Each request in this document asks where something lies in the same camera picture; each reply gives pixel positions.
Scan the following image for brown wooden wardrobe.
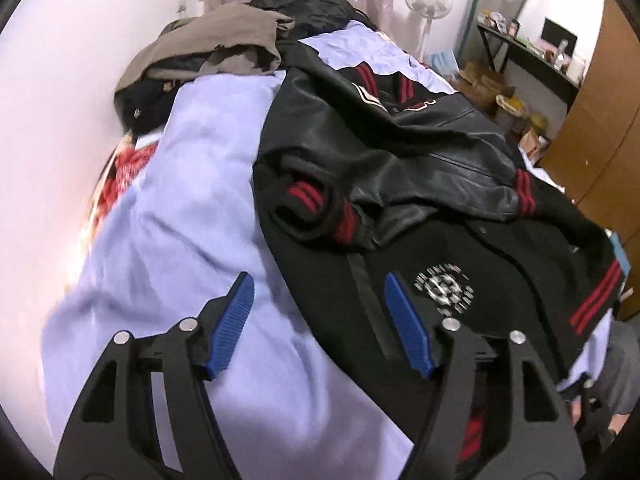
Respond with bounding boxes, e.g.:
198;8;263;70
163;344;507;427
542;0;640;320

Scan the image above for white standing fan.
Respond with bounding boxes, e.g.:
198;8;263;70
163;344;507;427
405;0;454;60

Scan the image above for blue face mask pack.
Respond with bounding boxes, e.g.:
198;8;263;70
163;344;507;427
427;50;459;79

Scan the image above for black monitor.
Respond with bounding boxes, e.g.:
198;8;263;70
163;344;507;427
540;18;577;56

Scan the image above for black puffy jacket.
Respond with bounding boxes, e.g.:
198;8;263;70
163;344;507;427
248;0;378;39

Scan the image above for floral red cream blanket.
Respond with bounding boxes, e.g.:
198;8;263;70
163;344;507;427
82;127;164;245

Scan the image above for brown paper bag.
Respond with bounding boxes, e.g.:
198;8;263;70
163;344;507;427
518;127;550;166

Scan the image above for black red varsity jacket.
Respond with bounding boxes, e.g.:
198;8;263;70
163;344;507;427
253;41;624;479

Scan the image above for black desk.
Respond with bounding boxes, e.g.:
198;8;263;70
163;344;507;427
476;24;580;110

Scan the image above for cardboard boxes pile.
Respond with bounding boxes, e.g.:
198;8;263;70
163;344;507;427
457;62;515;117

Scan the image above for green framed mirror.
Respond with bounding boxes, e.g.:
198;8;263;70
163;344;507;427
456;0;535;68

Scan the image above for grey trousered leg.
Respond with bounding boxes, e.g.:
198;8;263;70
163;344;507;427
599;321;639;415

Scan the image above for grey trash bin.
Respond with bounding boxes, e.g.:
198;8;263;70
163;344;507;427
495;94;528;133

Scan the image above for light blue bed sheet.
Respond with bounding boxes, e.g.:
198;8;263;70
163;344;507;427
41;19;457;480

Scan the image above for olive grey garment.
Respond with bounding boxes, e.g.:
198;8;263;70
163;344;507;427
114;2;295;104

